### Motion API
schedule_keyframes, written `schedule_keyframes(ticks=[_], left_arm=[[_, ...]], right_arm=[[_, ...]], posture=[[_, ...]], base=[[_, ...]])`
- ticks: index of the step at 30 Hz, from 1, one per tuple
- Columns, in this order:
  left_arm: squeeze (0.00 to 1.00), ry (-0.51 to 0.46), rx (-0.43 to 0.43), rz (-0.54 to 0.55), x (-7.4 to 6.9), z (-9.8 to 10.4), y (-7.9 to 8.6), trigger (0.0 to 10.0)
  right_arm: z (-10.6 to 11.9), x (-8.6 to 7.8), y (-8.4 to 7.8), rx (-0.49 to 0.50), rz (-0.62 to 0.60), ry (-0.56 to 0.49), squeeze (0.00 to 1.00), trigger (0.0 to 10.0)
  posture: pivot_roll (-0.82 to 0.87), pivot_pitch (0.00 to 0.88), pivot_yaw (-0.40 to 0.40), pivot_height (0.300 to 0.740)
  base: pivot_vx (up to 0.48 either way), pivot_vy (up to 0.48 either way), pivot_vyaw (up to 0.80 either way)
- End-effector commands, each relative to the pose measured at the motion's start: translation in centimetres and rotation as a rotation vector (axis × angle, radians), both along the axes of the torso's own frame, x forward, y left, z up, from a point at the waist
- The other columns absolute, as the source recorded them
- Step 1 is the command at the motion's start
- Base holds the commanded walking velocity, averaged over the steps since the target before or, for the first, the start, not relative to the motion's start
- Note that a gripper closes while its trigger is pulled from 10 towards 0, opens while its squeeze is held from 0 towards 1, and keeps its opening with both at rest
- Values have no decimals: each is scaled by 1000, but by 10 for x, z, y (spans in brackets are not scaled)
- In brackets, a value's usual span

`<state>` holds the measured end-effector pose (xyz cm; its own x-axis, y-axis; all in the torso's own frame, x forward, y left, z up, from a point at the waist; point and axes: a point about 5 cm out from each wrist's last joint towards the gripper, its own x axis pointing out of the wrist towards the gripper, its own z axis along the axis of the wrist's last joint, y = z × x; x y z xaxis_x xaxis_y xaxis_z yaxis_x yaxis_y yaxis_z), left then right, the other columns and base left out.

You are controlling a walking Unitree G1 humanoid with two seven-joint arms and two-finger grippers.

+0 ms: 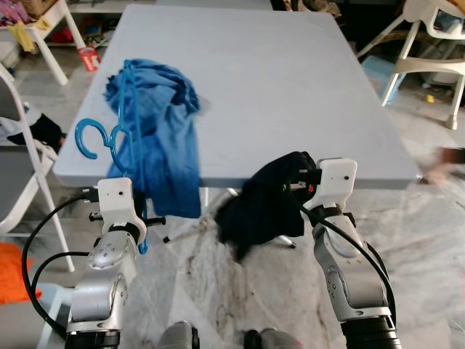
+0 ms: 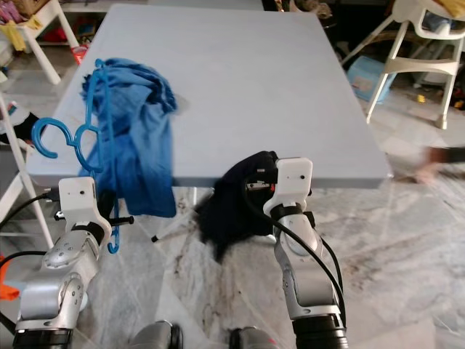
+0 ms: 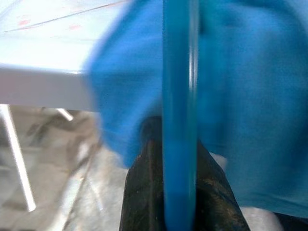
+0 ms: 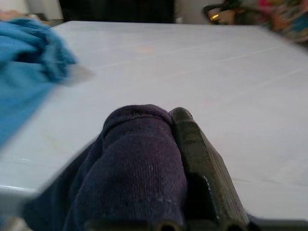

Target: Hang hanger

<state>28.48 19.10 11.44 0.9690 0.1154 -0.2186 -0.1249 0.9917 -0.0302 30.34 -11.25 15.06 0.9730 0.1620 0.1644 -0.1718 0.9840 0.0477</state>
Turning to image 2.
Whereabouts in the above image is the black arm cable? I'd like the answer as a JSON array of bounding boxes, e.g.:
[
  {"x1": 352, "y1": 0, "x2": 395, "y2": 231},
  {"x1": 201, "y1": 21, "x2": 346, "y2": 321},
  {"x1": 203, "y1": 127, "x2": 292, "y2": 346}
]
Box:
[
  {"x1": 243, "y1": 182, "x2": 347, "y2": 321},
  {"x1": 0, "y1": 190, "x2": 60, "y2": 342}
]

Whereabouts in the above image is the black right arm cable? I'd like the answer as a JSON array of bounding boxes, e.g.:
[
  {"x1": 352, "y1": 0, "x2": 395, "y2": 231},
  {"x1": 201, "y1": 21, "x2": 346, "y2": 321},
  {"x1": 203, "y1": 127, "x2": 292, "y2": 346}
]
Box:
[{"x1": 243, "y1": 182, "x2": 347, "y2": 321}]

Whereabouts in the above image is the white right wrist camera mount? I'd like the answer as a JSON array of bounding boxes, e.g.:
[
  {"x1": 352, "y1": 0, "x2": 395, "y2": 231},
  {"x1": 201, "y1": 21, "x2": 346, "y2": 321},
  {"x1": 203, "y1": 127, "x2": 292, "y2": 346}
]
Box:
[{"x1": 264, "y1": 158, "x2": 313, "y2": 212}]

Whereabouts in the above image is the light blue box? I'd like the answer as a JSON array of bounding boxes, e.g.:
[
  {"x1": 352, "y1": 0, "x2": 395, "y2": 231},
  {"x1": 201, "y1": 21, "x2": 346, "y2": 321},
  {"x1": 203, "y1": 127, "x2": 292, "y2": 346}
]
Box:
[{"x1": 347, "y1": 57, "x2": 382, "y2": 103}]

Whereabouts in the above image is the red can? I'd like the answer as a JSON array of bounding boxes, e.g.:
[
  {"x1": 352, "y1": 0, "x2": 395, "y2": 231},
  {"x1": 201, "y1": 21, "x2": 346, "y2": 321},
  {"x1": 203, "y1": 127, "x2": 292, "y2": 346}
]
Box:
[{"x1": 71, "y1": 44, "x2": 89, "y2": 65}]

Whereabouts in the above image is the blue garment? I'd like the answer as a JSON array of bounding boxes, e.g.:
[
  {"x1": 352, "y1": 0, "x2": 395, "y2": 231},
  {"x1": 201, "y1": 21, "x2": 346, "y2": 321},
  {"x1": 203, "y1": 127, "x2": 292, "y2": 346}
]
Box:
[{"x1": 76, "y1": 57, "x2": 179, "y2": 219}]

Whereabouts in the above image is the blue plastic hanger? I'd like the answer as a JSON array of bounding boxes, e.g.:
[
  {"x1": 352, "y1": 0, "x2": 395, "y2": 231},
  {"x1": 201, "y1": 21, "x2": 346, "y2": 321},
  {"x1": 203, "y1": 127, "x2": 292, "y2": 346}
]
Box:
[{"x1": 31, "y1": 58, "x2": 121, "y2": 255}]

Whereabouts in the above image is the dark navy garment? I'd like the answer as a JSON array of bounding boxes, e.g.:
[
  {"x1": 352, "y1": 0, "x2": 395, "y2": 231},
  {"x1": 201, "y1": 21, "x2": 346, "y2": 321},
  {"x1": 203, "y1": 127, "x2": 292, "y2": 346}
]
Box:
[{"x1": 193, "y1": 151, "x2": 284, "y2": 264}]

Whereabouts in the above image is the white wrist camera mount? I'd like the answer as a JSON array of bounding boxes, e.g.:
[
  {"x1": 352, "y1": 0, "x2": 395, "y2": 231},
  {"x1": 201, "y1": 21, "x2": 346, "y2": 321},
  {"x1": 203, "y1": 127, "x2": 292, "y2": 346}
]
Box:
[
  {"x1": 58, "y1": 177, "x2": 110, "y2": 244},
  {"x1": 264, "y1": 158, "x2": 313, "y2": 212}
]

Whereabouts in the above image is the orange cloth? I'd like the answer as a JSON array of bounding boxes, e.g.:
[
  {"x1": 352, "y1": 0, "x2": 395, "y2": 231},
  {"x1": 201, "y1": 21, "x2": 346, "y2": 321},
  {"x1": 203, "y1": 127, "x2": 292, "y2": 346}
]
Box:
[{"x1": 0, "y1": 254, "x2": 20, "y2": 302}]

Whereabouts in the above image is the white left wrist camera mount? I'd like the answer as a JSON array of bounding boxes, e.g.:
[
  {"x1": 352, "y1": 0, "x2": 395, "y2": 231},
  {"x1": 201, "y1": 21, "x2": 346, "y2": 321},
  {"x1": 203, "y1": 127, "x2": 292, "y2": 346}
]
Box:
[{"x1": 58, "y1": 177, "x2": 110, "y2": 244}]

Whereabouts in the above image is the black cloth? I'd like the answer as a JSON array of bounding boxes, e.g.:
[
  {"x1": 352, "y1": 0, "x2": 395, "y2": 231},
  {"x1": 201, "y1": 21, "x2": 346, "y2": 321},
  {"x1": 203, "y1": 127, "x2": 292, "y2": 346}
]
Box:
[{"x1": 7, "y1": 113, "x2": 37, "y2": 143}]

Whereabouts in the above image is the white high chair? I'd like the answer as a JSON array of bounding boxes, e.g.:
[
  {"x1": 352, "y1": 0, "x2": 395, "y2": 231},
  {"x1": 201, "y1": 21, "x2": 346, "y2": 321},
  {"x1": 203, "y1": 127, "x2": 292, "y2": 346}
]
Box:
[{"x1": 341, "y1": 0, "x2": 465, "y2": 130}]

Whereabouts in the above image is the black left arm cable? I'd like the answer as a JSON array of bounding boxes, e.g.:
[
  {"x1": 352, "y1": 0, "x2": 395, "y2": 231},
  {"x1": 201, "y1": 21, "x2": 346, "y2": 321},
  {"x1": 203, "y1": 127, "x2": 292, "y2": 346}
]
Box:
[{"x1": 0, "y1": 190, "x2": 60, "y2": 342}]

